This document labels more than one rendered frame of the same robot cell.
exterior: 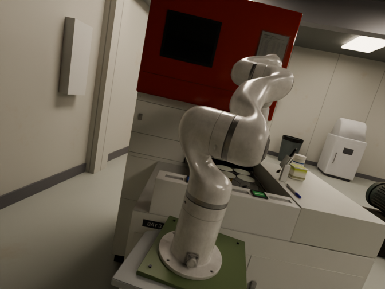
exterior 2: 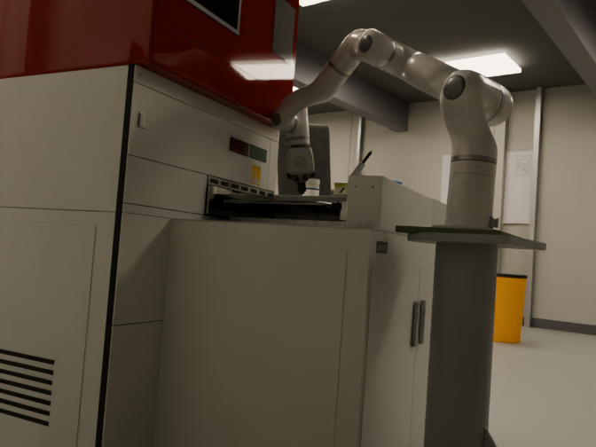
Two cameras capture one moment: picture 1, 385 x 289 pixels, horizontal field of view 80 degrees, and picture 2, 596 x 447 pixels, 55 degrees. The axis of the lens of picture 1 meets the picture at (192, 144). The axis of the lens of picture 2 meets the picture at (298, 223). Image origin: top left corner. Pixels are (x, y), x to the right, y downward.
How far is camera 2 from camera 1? 1.60 m
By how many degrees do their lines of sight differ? 62
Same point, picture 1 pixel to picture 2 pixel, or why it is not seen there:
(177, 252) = (482, 221)
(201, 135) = (490, 94)
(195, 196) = (490, 155)
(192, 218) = (490, 177)
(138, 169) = (142, 244)
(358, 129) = not seen: hidden behind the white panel
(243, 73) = (388, 47)
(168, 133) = (182, 157)
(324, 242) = not seen: hidden behind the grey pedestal
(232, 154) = (504, 110)
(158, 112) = (168, 113)
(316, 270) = not seen: hidden behind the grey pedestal
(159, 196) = (384, 201)
